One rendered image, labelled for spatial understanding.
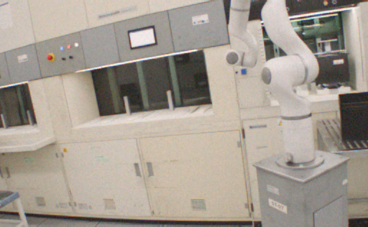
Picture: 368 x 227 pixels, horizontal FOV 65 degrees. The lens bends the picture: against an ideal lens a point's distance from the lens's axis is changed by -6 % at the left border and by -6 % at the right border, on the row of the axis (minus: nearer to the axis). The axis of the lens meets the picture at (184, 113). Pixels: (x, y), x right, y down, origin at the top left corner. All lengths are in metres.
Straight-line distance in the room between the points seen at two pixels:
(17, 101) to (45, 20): 1.23
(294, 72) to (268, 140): 0.91
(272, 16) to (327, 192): 0.70
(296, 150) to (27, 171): 2.39
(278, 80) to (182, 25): 1.02
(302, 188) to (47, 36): 2.09
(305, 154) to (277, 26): 0.50
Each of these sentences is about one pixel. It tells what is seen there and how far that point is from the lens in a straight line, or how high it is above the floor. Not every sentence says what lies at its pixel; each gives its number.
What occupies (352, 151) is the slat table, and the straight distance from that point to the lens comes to 1.41.
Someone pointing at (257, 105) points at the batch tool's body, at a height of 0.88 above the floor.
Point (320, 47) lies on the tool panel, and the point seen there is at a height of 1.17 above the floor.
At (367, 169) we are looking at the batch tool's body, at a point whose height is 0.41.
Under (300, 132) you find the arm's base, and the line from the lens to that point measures 1.22.
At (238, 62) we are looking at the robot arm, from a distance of 1.54.
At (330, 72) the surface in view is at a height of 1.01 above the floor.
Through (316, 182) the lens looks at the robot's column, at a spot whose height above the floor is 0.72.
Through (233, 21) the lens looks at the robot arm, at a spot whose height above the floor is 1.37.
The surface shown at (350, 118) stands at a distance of 1.52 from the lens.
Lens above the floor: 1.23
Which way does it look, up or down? 10 degrees down
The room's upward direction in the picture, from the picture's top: 9 degrees counter-clockwise
